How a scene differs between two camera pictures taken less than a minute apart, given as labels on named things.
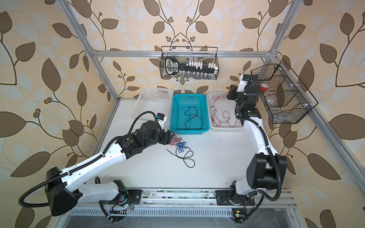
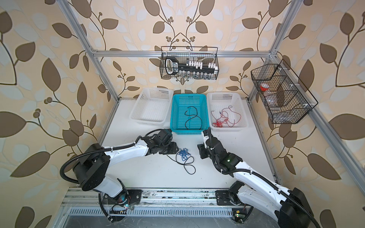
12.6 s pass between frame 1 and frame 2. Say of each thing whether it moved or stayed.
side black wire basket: stayed
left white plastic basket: stayed
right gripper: moved
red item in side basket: stayed
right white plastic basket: stayed
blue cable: moved
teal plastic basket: stayed
